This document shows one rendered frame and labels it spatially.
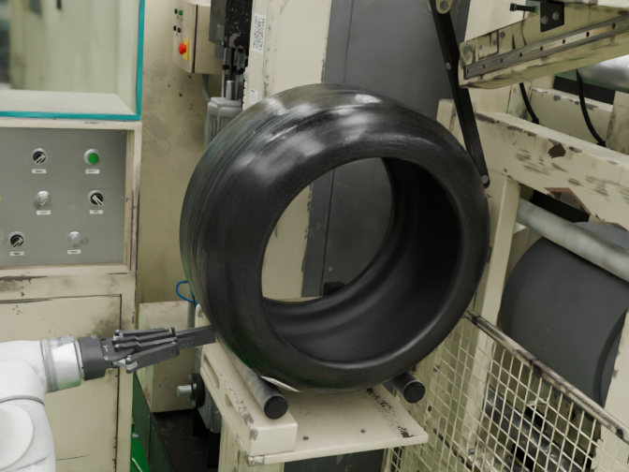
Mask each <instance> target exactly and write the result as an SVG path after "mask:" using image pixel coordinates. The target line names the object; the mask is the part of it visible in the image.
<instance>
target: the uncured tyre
mask: <svg viewBox="0 0 629 472"><path fill-rule="evenodd" d="M375 157H380V158H381V160H382V162H383V164H384V166H385V168H386V170H387V173H388V178H389V182H390V187H391V196H392V206H391V215H390V220H389V224H388V230H387V233H386V236H385V238H384V241H383V242H382V244H381V246H380V248H379V250H378V251H377V253H376V255H375V256H374V258H373V259H372V261H371V262H370V263H369V265H368V266H367V267H366V268H365V269H364V270H363V271H362V272H361V273H360V274H359V275H358V276H357V277H356V278H355V279H353V280H352V281H351V282H350V283H348V284H347V285H345V286H344V287H342V288H340V289H338V290H336V291H334V292H332V293H330V294H329V295H326V296H324V297H321V298H318V299H314V300H310V301H304V302H282V301H276V300H273V299H269V298H266V297H264V296H263V293H262V266H263V260H264V256H265V252H266V248H267V245H268V242H269V239H270V237H271V234H272V232H273V230H274V228H275V226H276V224H277V222H278V220H279V219H280V217H281V216H282V214H283V212H284V211H285V209H286V208H287V207H288V205H289V204H290V203H291V202H292V200H293V199H294V198H295V197H296V196H297V195H298V194H299V193H300V192H301V191H302V190H303V189H304V188H305V187H306V186H308V185H309V184H310V183H312V182H313V181H314V180H316V179H317V178H319V177H320V176H322V175H323V174H325V173H327V172H328V171H330V170H333V169H335V168H337V167H340V166H341V165H344V164H347V163H350V162H353V161H357V160H360V159H366V158H375ZM179 241H180V252H181V259H182V264H183V270H184V274H185V277H186V280H187V282H188V285H189V287H190V288H191V290H192V292H193V294H194V296H195V298H196V300H197V302H198V304H199V305H200V307H201V309H202V310H203V312H204V313H205V315H206V317H207V318H208V320H209V321H210V322H211V324H212V326H213V328H214V329H215V331H216V333H217V334H218V336H219V337H220V339H221V340H222V342H223V343H224V345H225V346H226V347H227V349H228V350H229V351H230V352H231V353H232V354H233V355H234V356H235V357H236V358H237V359H238V360H239V361H240V362H241V363H242V364H243V365H245V366H246V367H247V368H249V369H250V370H252V371H253V372H255V373H256V374H258V375H260V376H264V377H269V378H273V379H275V380H277V381H279V382H281V383H283V384H286V385H287V386H289V387H291V388H293V389H295V390H297V391H300V392H305V393H311V394H342V393H349V392H354V391H362V390H366V389H369V388H371V387H374V386H377V385H380V384H382V383H385V382H387V381H389V380H391V379H392V378H394V377H396V376H399V375H401V374H403V373H404V372H406V371H408V370H409V369H411V368H412V367H414V366H415V365H416V364H418V363H419V362H421V361H422V360H423V359H425V358H426V357H427V356H428V355H430V354H431V353H432V352H433V351H434V350H435V349H436V348H437V347H438V346H439V345H440V344H441V343H442V342H443V341H444V340H445V339H446V338H447V337H448V335H449V334H450V333H451V332H452V331H453V329H454V328H455V327H456V325H457V324H458V323H459V321H460V320H461V318H462V316H463V315H464V313H465V311H466V310H467V308H468V306H469V304H470V303H471V301H472V299H473V298H474V296H475V292H476V290H477V288H478V285H479V283H480V280H481V277H482V274H483V272H484V268H485V264H486V260H487V256H488V251H489V244H490V210H489V204H488V199H487V195H486V191H485V187H484V185H483V182H482V180H481V177H480V175H479V172H478V170H477V168H476V166H475V164H474V162H473V160H472V158H471V157H470V156H469V155H468V153H467V152H466V151H465V149H464V148H463V147H462V146H461V144H460V143H459V141H458V140H457V139H456V138H455V137H454V136H453V134H452V133H451V132H450V131H449V130H448V129H446V128H445V127H444V126H443V125H442V124H440V123H439V122H438V121H437V120H435V119H434V118H432V117H431V116H430V115H428V114H427V113H425V112H423V111H420V110H418V109H416V108H414V107H411V106H409V105H406V104H404V103H402V102H400V101H397V100H395V99H392V98H390V97H387V96H383V95H381V94H378V93H376V92H374V91H372V90H369V89H366V88H363V87H359V86H356V85H351V84H345V83H334V82H324V83H313V84H306V85H302V86H298V87H294V88H290V89H287V90H284V91H282V92H279V93H276V94H274V95H271V96H268V97H266V98H264V99H262V100H260V101H258V102H257V103H255V104H254V105H252V106H250V107H249V108H247V109H246V110H244V111H243V112H241V113H240V114H239V115H237V116H236V117H235V118H234V119H233V120H231V121H230V122H229V123H228V124H227V125H226V126H225V127H224V128H223V129H222V130H221V131H220V132H219V133H218V134H217V135H216V137H215V138H214V139H213V140H212V142H211V143H210V144H209V146H208V147H207V149H206V150H205V152H204V153H203V155H202V156H201V158H200V160H199V161H198V163H197V165H196V167H195V169H194V171H193V173H192V176H191V178H190V181H189V183H188V186H187V188H186V191H185V195H184V199H183V207H182V212H181V219H180V231H179Z"/></svg>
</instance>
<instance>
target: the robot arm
mask: <svg viewBox="0 0 629 472"><path fill-rule="evenodd" d="M170 329H171V331H170V330H169V328H156V329H145V330H133V331H121V330H117V331H115V332H114V335H115V336H114V337H113V338H108V339H106V340H103V341H101V339H100V337H99V335H97V334H94V335H88V336H83V337H79V338H78V342H75V340H74V337H73V336H72V335H66V336H61V337H56V338H51V339H43V340H41V343H40V341H23V340H20V341H10V342H5V343H0V472H56V461H55V452H54V445H53V439H52V434H51V427H50V423H49V421H48V418H47V415H46V411H45V405H44V394H45V393H49V392H56V391H61V390H65V389H70V388H75V387H78V386H80V384H81V378H84V381H87V380H91V379H96V378H101V377H104V376H105V375H106V370H107V369H118V368H121V367H123V368H125V370H126V373H127V374H132V373H134V372H135V371H137V370H138V369H140V368H143V367H146V366H149V365H152V364H155V363H158V362H161V361H166V360H169V359H172V358H175V357H177V356H178V355H180V349H185V348H189V347H198V346H203V345H208V344H212V343H215V329H214V328H213V326H212V325H208V326H202V327H197V328H193V329H188V330H182V331H177V332H175V328H174V327H170ZM41 347H42V348H41ZM42 353H43V354H42ZM43 359H44V360H43ZM44 364H45V365H44ZM45 370H46V371H45ZM47 381H48V383H47ZM48 387H49V389H48Z"/></svg>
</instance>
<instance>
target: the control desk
mask: <svg viewBox="0 0 629 472"><path fill-rule="evenodd" d="M141 139H142V123H141V122H140V120H109V119H74V118H39V117H5V116H0V343H5V342H10V341H20V340H23V341H40V343H41V340H43V339H51V338H56V337H61V336H66V335H72V336H73V337H74V340H75V342H78V338H79V337H83V336H88V335H94V334H97V335H99V337H100V339H101V341H103V340H106V339H108V338H113V337H114V336H115V335H114V332H115V331H117V330H121V331H133V330H135V316H136V290H137V273H136V270H137V269H138V244H139V191H140V165H141ZM132 395H133V373H132V374H127V373H126V370H125V368H123V367H121V368H118V369H107V370H106V375H105V376H104V377H101V378H96V379H91V380H87V381H84V378H81V384H80V386H78V387H75V388H70V389H65V390H61V391H56V392H49V393H45V394H44V405H45V411H46V415H47V418H48V421H49V423H50V427H51V434H52V439H53V445H54V452H55V461H56V472H130V449H131V421H132Z"/></svg>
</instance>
